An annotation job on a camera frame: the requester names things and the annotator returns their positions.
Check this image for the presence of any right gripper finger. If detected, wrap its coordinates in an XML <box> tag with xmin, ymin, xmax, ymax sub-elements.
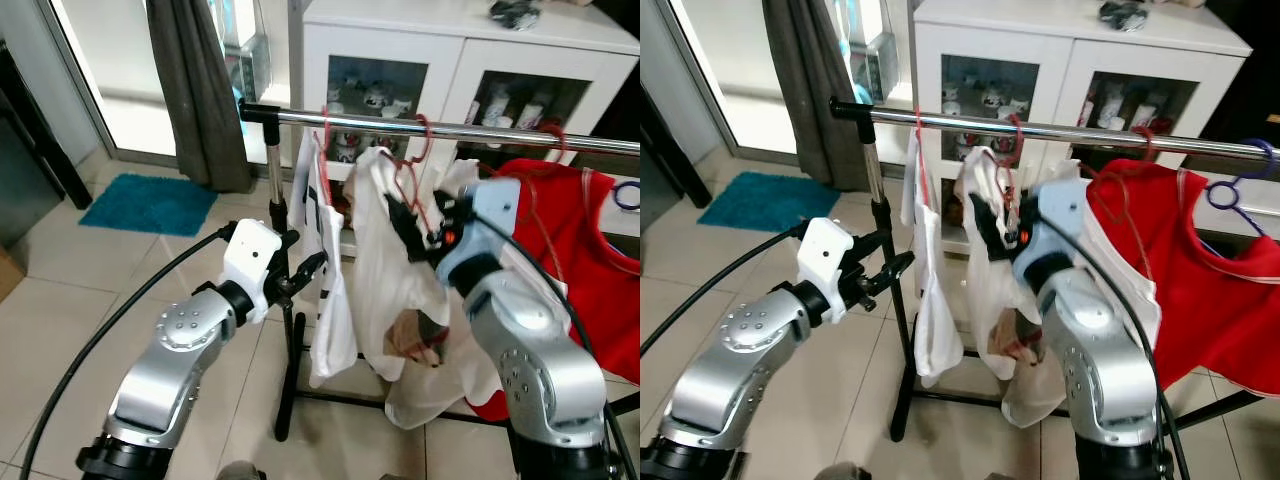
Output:
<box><xmin>984</xmin><ymin>204</ymin><xmax>1017</xmax><ymax>247</ymax></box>
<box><xmin>968</xmin><ymin>210</ymin><xmax>1007</xmax><ymax>263</ymax></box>
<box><xmin>402</xmin><ymin>198</ymin><xmax>441</xmax><ymax>247</ymax></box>
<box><xmin>388</xmin><ymin>208</ymin><xmax>427</xmax><ymax>263</ymax></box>

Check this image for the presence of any white shirt with brown print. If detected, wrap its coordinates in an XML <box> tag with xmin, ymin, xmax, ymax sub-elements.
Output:
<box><xmin>345</xmin><ymin>148</ymin><xmax>563</xmax><ymax>431</ymax></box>
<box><xmin>955</xmin><ymin>148</ymin><xmax>1163</xmax><ymax>427</ymax></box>

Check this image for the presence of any red plastic hanger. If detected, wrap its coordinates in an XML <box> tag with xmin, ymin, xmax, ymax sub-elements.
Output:
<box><xmin>316</xmin><ymin>105</ymin><xmax>347</xmax><ymax>217</ymax></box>
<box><xmin>912</xmin><ymin>108</ymin><xmax>933</xmax><ymax>203</ymax></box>
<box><xmin>385</xmin><ymin>113</ymin><xmax>447</xmax><ymax>251</ymax></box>
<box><xmin>993</xmin><ymin>113</ymin><xmax>1029</xmax><ymax>233</ymax></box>
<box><xmin>1085</xmin><ymin>125</ymin><xmax>1161</xmax><ymax>201</ymax></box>
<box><xmin>474</xmin><ymin>120</ymin><xmax>573</xmax><ymax>283</ymax></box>

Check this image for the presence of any chrome and black clothes rack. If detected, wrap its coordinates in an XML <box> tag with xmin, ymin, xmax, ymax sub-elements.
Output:
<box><xmin>240</xmin><ymin>100</ymin><xmax>641</xmax><ymax>443</ymax></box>
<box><xmin>830</xmin><ymin>96</ymin><xmax>1280</xmax><ymax>443</ymax></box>

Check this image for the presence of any teal floor mat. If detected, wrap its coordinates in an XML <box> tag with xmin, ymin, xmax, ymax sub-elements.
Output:
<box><xmin>80</xmin><ymin>173</ymin><xmax>219</xmax><ymax>237</ymax></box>
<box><xmin>697</xmin><ymin>172</ymin><xmax>829</xmax><ymax>233</ymax></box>

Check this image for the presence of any red shirt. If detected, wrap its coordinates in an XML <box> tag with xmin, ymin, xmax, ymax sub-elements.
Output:
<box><xmin>1085</xmin><ymin>158</ymin><xmax>1280</xmax><ymax>397</ymax></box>
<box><xmin>468</xmin><ymin>158</ymin><xmax>641</xmax><ymax>421</ymax></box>

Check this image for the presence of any white glass-door cabinet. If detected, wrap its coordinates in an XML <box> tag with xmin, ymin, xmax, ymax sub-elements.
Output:
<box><xmin>300</xmin><ymin>0</ymin><xmax>641</xmax><ymax>237</ymax></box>
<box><xmin>912</xmin><ymin>0</ymin><xmax>1257</xmax><ymax>201</ymax></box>

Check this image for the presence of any dark grey curtain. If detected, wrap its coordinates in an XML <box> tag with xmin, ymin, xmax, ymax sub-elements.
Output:
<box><xmin>762</xmin><ymin>0</ymin><xmax>865</xmax><ymax>191</ymax></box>
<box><xmin>145</xmin><ymin>0</ymin><xmax>253</xmax><ymax>193</ymax></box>

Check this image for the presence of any black cabinet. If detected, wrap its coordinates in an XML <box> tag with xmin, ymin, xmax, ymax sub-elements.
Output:
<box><xmin>640</xmin><ymin>88</ymin><xmax>703</xmax><ymax>237</ymax></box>
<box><xmin>0</xmin><ymin>40</ymin><xmax>93</xmax><ymax>251</ymax></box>

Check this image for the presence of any dark grey crumpled cloth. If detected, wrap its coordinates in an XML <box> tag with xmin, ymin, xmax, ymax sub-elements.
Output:
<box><xmin>488</xmin><ymin>0</ymin><xmax>543</xmax><ymax>30</ymax></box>
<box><xmin>1098</xmin><ymin>0</ymin><xmax>1149</xmax><ymax>32</ymax></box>

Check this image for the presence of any brown cardboard box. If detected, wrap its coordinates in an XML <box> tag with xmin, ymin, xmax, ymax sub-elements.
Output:
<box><xmin>0</xmin><ymin>245</ymin><xmax>26</xmax><ymax>303</ymax></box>

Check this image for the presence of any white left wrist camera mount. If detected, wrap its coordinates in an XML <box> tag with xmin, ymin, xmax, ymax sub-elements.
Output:
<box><xmin>220</xmin><ymin>218</ymin><xmax>284</xmax><ymax>326</ymax></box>
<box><xmin>795</xmin><ymin>217</ymin><xmax>857</xmax><ymax>313</ymax></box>

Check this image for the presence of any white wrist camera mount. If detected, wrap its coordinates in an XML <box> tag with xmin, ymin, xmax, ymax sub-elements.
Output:
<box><xmin>1012</xmin><ymin>180</ymin><xmax>1091</xmax><ymax>287</ymax></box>
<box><xmin>795</xmin><ymin>217</ymin><xmax>857</xmax><ymax>313</ymax></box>
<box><xmin>220</xmin><ymin>218</ymin><xmax>284</xmax><ymax>326</ymax></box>
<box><xmin>435</xmin><ymin>178</ymin><xmax>523</xmax><ymax>293</ymax></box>

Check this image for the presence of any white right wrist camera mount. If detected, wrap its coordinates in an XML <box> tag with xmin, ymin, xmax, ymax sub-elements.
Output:
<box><xmin>1012</xmin><ymin>180</ymin><xmax>1091</xmax><ymax>287</ymax></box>
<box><xmin>435</xmin><ymin>178</ymin><xmax>523</xmax><ymax>293</ymax></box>

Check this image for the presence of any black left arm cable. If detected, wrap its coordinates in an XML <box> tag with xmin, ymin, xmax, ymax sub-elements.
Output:
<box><xmin>18</xmin><ymin>225</ymin><xmax>239</xmax><ymax>480</ymax></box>
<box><xmin>640</xmin><ymin>225</ymin><xmax>809</xmax><ymax>356</ymax></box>

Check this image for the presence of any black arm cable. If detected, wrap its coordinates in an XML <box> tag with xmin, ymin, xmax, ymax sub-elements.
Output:
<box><xmin>488</xmin><ymin>212</ymin><xmax>639</xmax><ymax>480</ymax></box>
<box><xmin>1036</xmin><ymin>212</ymin><xmax>1191</xmax><ymax>480</ymax></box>
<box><xmin>640</xmin><ymin>225</ymin><xmax>809</xmax><ymax>356</ymax></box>
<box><xmin>18</xmin><ymin>225</ymin><xmax>239</xmax><ymax>480</ymax></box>

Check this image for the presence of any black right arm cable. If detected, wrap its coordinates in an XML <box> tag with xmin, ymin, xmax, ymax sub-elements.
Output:
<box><xmin>1036</xmin><ymin>212</ymin><xmax>1191</xmax><ymax>480</ymax></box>
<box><xmin>488</xmin><ymin>212</ymin><xmax>639</xmax><ymax>480</ymax></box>

